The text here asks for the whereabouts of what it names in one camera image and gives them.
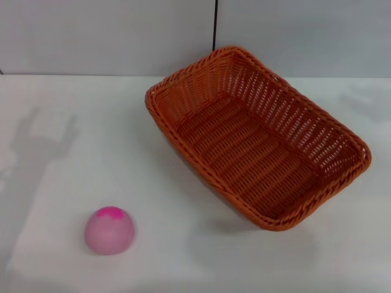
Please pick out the orange woven wicker basket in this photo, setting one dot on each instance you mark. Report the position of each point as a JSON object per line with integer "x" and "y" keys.
{"x": 244, "y": 146}

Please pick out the pink ball with magenta patch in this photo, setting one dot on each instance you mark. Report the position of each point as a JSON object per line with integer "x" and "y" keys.
{"x": 108, "y": 233}

